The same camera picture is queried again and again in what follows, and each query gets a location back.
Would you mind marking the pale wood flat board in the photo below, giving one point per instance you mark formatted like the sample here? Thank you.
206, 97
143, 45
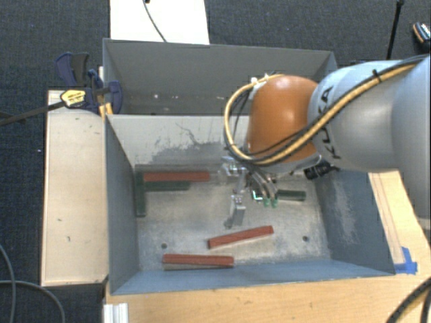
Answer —
74, 187

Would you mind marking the grey metal bin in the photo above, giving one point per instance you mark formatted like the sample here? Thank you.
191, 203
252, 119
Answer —
188, 220

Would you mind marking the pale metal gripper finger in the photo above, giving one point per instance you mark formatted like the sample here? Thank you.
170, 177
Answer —
240, 214
231, 214

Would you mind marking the red-brown flat block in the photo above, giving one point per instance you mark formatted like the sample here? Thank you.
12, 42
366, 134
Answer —
175, 176
197, 260
240, 237

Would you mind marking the black cylinder on white bracket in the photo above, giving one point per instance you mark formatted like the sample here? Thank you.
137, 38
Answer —
318, 171

